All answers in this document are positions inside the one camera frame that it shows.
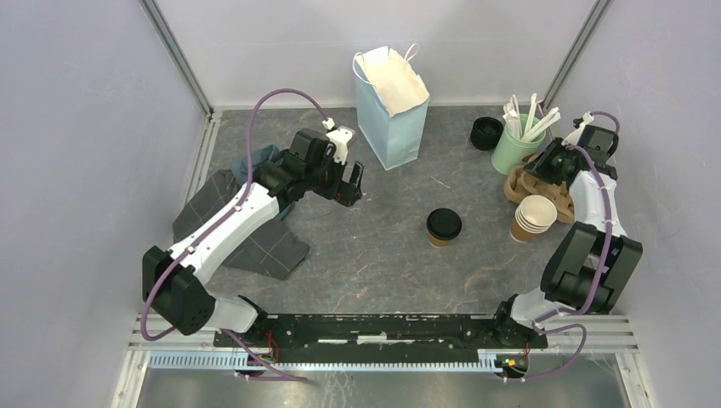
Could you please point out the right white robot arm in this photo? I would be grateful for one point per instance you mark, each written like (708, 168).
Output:
(595, 260)

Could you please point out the light blue paper bag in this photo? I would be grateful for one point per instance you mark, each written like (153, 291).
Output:
(391, 103)

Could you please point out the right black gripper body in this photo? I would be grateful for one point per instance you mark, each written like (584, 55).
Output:
(550, 164)

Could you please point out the green cup holder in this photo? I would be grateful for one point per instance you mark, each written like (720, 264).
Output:
(510, 150)

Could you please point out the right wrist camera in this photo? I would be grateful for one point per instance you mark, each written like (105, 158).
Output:
(579, 124)

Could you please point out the brown pulp cup carrier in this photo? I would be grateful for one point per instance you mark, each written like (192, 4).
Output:
(519, 184)

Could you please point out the stack of paper cups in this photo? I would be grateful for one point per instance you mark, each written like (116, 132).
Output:
(533, 216)

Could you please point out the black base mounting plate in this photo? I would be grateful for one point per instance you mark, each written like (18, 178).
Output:
(385, 338)

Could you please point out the dark grey checked cloth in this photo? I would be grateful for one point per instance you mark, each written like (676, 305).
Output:
(271, 250)

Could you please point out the blue crumpled cloth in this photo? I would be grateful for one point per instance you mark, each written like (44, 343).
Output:
(239, 169)

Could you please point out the white wrapped straws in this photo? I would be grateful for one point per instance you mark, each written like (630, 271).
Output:
(535, 122)

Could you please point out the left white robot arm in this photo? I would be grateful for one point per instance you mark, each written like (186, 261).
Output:
(174, 280)

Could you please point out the brown paper coffee cup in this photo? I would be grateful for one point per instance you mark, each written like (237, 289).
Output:
(442, 240)

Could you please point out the stack of black lids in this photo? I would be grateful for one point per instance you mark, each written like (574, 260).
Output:
(486, 133)

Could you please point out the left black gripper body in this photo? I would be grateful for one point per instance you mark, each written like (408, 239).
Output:
(329, 178)

